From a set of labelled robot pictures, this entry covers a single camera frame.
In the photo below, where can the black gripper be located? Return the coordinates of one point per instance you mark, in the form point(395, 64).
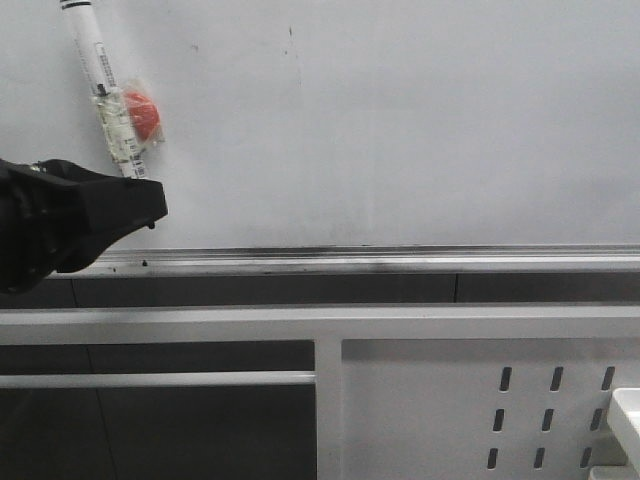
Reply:
point(59, 216)

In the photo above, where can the white whiteboard with aluminium frame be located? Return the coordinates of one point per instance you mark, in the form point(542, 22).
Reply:
point(355, 136)

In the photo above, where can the grey metal whiteboard stand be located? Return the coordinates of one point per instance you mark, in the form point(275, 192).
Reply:
point(498, 376)

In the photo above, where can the white plastic marker tray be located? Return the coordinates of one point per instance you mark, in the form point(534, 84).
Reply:
point(623, 422)

